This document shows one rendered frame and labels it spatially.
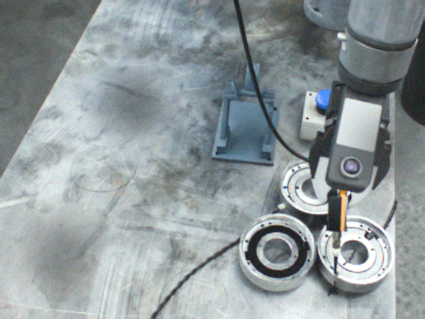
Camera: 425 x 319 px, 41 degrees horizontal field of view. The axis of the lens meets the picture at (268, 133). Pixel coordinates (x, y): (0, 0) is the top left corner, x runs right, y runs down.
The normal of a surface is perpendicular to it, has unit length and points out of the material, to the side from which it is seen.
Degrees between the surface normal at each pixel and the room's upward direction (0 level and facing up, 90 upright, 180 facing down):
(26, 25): 0
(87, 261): 0
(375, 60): 82
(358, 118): 22
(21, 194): 0
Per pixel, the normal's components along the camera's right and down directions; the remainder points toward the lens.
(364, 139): 0.04, -0.32
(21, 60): 0.07, -0.65
